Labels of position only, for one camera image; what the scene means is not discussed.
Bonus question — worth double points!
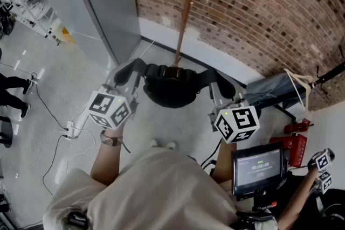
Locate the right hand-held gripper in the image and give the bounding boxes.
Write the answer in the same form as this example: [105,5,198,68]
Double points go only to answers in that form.
[208,82,261,144]

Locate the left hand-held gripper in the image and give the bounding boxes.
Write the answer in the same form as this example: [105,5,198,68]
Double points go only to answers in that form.
[87,61,141,131]

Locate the black bag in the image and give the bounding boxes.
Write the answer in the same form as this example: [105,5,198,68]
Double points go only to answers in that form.
[114,57,236,109]

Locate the wooden coat rack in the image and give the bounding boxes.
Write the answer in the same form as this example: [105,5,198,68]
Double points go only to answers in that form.
[172,0,216,67]

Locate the person's left forearm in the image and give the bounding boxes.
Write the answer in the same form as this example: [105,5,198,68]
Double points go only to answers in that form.
[90,128,125,187]

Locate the another person's forearm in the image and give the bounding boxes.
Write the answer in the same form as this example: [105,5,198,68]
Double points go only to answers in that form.
[277,166,319,227]

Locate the person's right forearm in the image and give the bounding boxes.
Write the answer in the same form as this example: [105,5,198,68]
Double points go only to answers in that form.
[212,140,238,184]

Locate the white shelf rack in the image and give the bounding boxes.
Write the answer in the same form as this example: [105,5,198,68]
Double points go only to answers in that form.
[0,0,60,46]

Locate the grey cloth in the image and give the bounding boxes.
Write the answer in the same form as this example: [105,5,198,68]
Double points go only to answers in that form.
[245,72,300,106]

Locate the wrist band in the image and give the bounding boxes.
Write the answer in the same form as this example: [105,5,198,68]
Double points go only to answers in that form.
[100,129,132,154]

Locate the yellow object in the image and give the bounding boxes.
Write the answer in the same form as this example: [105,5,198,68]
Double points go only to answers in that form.
[61,26,77,45]

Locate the white power strip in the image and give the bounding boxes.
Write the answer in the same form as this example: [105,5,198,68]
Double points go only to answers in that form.
[65,120,79,141]

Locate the white clothes hanger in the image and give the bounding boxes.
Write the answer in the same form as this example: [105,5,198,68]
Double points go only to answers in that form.
[284,68,315,114]

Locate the red fire extinguisher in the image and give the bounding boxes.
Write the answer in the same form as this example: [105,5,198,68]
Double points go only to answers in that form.
[284,117,315,135]

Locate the black monitor screen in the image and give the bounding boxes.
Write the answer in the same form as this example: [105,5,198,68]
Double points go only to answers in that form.
[231,142,287,196]

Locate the grey metal cabinet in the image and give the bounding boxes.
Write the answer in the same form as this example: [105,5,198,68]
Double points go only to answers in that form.
[27,0,142,66]

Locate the red box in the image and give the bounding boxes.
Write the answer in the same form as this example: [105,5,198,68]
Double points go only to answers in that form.
[269,134,308,168]

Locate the black monitor stand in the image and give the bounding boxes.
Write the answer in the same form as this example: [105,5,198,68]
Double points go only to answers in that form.
[236,190,279,226]

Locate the beige shirt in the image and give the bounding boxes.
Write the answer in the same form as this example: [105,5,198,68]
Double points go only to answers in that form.
[42,147,279,230]

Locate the black stool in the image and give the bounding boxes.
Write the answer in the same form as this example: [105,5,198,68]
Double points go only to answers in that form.
[0,115,13,149]

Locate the white cable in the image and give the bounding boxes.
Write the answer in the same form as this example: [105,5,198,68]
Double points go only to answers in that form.
[34,128,97,178]

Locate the black clothes rail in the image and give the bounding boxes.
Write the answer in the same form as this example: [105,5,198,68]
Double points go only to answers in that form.
[309,61,345,90]

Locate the black head strap mount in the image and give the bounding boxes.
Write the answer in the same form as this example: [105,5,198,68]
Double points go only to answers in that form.
[66,211,88,230]

